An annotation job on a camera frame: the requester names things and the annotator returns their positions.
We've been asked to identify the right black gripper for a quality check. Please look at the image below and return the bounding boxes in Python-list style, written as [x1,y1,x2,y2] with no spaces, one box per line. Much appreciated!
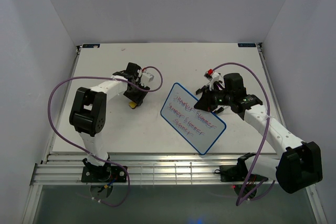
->
[194,84,233,112]

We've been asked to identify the yellow bone-shaped eraser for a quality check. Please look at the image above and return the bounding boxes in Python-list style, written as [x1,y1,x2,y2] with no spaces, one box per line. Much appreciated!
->
[129,101,137,109]

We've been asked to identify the blue-framed whiteboard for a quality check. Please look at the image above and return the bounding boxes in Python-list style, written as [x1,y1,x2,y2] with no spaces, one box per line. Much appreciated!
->
[160,82,227,155]

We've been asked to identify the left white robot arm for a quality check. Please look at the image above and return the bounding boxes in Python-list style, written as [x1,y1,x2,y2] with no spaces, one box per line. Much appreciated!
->
[69,62,154,182]

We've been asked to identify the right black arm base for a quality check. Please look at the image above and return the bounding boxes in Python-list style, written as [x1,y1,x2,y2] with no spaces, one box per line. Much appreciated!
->
[214,153,256,182]

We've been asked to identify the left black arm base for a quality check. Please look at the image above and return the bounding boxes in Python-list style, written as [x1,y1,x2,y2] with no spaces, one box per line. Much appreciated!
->
[81,158,128,183]

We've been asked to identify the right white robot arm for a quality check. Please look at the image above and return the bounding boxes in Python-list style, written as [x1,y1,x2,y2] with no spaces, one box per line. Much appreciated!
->
[194,70,323,194]

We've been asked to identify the right blue corner label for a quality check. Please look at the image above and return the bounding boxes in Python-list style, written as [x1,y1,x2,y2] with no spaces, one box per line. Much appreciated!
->
[238,43,256,48]

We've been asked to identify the blue corner label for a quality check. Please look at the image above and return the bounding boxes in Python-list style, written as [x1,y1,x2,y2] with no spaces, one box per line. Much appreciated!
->
[82,44,100,48]
[238,43,256,48]

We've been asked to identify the left blue corner label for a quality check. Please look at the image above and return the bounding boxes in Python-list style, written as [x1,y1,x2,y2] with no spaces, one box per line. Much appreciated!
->
[82,44,100,48]

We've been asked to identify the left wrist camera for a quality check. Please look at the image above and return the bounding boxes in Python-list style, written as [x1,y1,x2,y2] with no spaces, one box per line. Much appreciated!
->
[141,72,154,84]

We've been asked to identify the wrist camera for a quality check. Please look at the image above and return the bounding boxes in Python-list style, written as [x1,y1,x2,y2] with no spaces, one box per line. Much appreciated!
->
[141,72,154,84]
[204,69,224,91]

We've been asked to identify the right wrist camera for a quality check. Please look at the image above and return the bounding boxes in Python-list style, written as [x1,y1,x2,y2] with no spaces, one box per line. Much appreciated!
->
[204,69,224,91]

